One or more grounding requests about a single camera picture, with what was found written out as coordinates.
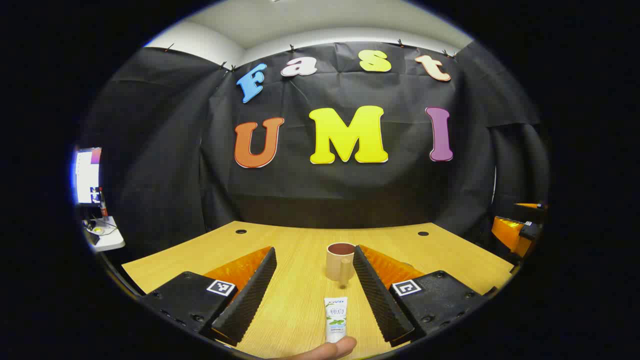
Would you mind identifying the beige cup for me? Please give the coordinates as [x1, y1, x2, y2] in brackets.
[326, 242, 357, 289]

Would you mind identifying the wooden desktop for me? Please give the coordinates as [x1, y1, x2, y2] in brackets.
[121, 221, 516, 360]

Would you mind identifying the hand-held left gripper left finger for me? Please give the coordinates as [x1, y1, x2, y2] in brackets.
[142, 246, 278, 347]

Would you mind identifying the black backdrop cloth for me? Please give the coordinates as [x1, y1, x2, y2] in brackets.
[80, 41, 551, 261]

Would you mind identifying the white toothpaste tube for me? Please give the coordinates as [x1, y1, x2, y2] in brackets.
[323, 297, 349, 344]

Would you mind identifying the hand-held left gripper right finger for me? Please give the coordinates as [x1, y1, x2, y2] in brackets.
[352, 244, 489, 347]

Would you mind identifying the computer monitor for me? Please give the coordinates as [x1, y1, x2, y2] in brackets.
[75, 147, 103, 206]

